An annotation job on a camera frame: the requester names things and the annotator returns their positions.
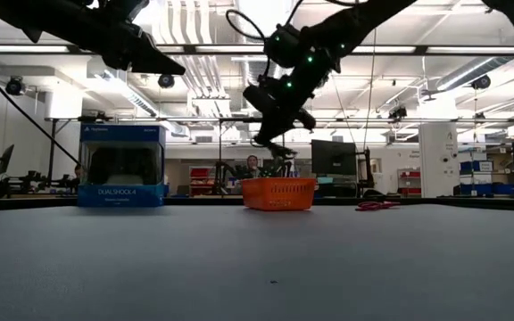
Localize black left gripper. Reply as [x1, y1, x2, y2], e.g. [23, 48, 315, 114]
[99, 16, 187, 77]

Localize shelf with red bins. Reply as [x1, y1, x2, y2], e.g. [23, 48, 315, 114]
[397, 168, 422, 196]
[188, 165, 220, 196]

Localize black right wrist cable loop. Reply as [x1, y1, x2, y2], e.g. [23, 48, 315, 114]
[225, 7, 269, 44]

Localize black tilted panel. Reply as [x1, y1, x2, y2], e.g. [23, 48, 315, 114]
[0, 144, 16, 176]

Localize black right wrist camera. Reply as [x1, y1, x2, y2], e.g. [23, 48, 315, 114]
[242, 83, 280, 116]

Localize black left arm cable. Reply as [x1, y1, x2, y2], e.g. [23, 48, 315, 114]
[0, 53, 83, 167]

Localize orange plastic basket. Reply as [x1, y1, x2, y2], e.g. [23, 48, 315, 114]
[240, 177, 318, 212]

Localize black monitor stand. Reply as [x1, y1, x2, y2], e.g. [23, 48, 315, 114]
[355, 148, 377, 191]

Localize black table frame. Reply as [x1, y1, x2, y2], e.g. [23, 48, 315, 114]
[0, 194, 514, 213]

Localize black overhead frame bar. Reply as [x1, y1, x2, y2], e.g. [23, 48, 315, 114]
[0, 43, 514, 57]

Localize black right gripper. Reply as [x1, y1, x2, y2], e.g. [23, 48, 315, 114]
[253, 61, 330, 161]

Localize black metal frame stand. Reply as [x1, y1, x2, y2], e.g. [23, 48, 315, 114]
[218, 117, 286, 197]

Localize white column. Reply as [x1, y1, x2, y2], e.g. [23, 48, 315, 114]
[418, 121, 460, 199]

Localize pink cable bundle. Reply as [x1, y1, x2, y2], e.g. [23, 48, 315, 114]
[355, 201, 402, 212]

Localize thin black hanging cable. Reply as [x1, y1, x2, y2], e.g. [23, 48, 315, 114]
[361, 26, 377, 152]

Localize blue DualShock controller box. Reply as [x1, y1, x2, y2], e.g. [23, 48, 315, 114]
[77, 122, 168, 209]

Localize blue-grey table mat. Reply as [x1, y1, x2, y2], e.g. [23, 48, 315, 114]
[0, 203, 514, 321]

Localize blue storage bins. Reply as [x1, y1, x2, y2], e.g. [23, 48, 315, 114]
[459, 160, 507, 197]

